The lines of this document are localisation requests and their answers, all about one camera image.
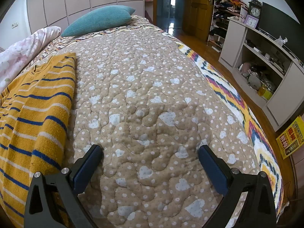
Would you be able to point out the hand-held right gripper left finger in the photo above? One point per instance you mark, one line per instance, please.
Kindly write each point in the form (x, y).
(86, 168)

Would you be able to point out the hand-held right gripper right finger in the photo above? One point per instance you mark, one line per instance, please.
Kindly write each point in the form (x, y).
(213, 171)

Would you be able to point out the yellow striped sweater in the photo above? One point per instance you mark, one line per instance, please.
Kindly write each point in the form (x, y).
(35, 114)

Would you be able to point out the colourful zigzag patterned blanket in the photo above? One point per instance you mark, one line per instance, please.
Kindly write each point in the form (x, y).
(237, 99)

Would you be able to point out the yellow printed box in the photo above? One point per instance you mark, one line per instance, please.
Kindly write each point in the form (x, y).
(292, 137)

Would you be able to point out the beige heart quilted bedspread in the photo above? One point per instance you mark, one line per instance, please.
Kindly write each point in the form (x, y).
(154, 99)

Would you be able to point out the yellow bottle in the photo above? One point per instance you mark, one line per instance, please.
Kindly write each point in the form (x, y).
(264, 92)

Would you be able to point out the pink soft toy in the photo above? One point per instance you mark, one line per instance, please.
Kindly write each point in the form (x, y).
(245, 67)

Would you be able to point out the white television cabinet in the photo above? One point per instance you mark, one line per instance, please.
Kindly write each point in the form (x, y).
(235, 40)

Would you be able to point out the pink floral duvet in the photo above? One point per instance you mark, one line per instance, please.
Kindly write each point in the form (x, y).
(21, 49)

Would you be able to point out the white shoe rack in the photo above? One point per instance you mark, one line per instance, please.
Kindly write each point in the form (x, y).
(219, 28)

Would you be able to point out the white crumpled tissue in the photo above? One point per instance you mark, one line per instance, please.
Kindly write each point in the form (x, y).
(281, 40)

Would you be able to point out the teal pillow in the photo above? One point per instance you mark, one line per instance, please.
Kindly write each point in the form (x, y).
(97, 20)

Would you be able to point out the purple square clock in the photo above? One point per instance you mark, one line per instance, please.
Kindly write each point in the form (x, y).
(251, 21)

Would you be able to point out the yellow wooden door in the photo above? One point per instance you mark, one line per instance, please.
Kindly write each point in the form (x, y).
(199, 9)

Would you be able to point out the black flat television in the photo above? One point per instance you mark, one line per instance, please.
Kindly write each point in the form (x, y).
(280, 21)

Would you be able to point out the dark ornate clock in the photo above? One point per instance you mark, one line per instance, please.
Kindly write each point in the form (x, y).
(255, 10)

